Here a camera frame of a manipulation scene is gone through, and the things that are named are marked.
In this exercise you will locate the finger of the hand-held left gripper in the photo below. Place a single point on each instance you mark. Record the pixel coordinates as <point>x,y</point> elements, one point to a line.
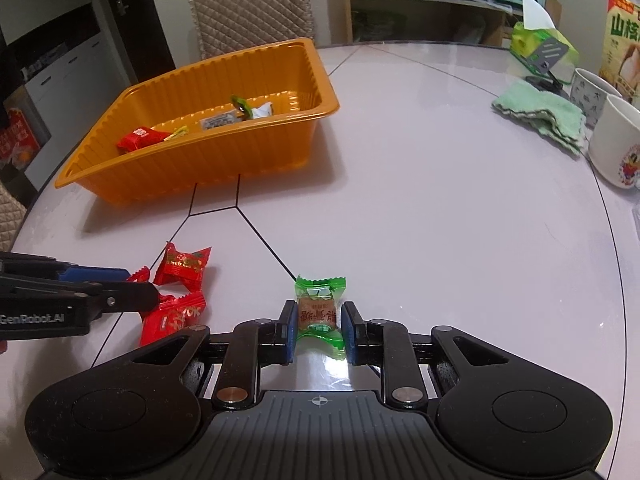
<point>130,297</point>
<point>95,275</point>

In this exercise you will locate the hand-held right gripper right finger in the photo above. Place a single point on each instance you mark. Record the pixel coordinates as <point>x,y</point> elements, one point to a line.
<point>350,335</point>

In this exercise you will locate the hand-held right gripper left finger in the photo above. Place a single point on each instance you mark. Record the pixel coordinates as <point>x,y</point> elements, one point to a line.
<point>289,332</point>

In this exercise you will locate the red candy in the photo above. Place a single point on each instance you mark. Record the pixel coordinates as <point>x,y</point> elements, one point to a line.
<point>182,266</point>
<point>172,317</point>
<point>139,275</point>

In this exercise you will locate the orange plastic tray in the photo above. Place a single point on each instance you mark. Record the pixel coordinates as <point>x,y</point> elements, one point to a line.
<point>175,170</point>

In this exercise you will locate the yellow green snack packet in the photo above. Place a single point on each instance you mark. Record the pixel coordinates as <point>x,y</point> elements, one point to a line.
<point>176,133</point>

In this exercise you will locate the clear grey snack packet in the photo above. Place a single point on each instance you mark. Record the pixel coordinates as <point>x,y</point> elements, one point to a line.
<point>220,121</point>

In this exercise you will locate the chair with quilted beige cover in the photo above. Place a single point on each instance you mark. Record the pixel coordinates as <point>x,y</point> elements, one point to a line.
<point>250,5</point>
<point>9,220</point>

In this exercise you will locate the red snack packet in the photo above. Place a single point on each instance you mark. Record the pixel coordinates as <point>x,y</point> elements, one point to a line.
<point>142,139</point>

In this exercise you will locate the red gift box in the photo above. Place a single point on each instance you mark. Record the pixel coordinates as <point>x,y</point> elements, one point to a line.
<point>17,135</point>

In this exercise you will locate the white cabinet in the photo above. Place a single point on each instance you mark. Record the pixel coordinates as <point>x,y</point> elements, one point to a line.
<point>70,80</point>

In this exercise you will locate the white snack packet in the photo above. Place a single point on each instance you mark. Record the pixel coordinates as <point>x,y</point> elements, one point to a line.
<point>261,110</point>

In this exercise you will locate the green cloth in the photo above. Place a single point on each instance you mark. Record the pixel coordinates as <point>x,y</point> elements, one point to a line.
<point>540,112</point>

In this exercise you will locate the white mug with cartoon print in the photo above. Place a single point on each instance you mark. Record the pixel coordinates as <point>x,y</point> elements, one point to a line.
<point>617,150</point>

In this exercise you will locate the wooden shelf unit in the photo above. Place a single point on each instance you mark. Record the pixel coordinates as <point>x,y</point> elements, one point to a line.
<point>425,15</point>

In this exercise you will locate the white mug with grey print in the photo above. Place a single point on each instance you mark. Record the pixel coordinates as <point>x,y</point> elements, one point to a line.
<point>592,95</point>

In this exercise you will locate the dark grey phone stand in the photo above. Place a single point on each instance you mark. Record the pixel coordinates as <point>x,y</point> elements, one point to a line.
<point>547,55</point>

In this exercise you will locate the green tissue pack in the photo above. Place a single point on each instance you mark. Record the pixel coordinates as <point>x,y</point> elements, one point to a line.
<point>535,42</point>

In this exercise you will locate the yellow snack box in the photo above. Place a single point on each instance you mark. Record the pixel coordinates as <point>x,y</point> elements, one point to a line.
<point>622,45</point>

